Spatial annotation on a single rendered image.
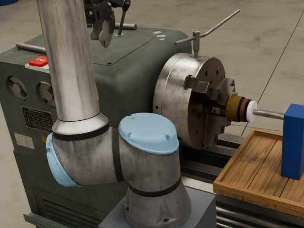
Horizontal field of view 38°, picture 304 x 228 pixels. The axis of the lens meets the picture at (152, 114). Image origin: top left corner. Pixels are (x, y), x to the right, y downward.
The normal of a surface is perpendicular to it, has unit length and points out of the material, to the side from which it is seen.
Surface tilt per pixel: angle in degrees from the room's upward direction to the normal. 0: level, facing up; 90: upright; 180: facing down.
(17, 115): 90
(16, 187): 0
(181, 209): 72
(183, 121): 85
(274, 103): 0
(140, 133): 7
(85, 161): 78
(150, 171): 90
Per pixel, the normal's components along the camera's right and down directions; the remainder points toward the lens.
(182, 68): -0.29, -0.63
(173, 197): 0.56, 0.04
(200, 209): -0.10, -0.87
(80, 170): 0.03, 0.40
